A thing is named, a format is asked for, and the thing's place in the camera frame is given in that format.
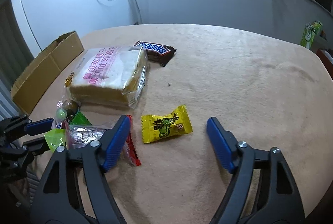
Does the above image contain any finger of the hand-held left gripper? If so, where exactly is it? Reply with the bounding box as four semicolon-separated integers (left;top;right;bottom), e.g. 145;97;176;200
0;115;55;137
16;139;52;159

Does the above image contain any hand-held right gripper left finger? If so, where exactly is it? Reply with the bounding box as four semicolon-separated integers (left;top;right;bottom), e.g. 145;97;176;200
30;115;130;224

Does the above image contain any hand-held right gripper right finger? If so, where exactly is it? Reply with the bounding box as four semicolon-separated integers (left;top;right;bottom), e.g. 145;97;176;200
207;117;306;224

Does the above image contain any red snack packet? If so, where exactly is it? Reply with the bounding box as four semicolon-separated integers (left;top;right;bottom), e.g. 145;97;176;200
124;115;141;167

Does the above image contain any green candy packet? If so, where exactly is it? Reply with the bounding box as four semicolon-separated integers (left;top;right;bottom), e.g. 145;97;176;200
71;111;93;125
44;129;67;153

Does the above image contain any clear silver snack packet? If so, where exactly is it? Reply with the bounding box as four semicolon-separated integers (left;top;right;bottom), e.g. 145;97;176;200
65;121;117;149

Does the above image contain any brown jelly cup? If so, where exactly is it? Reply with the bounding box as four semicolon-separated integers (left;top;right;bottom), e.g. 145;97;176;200
64;100;81;117

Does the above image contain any yellow candy packet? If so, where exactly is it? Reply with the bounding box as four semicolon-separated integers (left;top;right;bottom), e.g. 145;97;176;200
141;105;193;144

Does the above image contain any brown cardboard box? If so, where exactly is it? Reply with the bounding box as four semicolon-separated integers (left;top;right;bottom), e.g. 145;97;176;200
10;30;84;115

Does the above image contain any clear bag of sliced bread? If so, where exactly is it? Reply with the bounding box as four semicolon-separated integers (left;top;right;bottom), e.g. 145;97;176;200
64;45;150;109

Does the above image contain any brown chocolate bar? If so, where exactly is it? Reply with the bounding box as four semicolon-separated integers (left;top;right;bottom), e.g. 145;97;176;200
132;40;177;67

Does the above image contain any red storage box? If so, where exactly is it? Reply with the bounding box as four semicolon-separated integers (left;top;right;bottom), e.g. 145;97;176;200
316;48;333;76

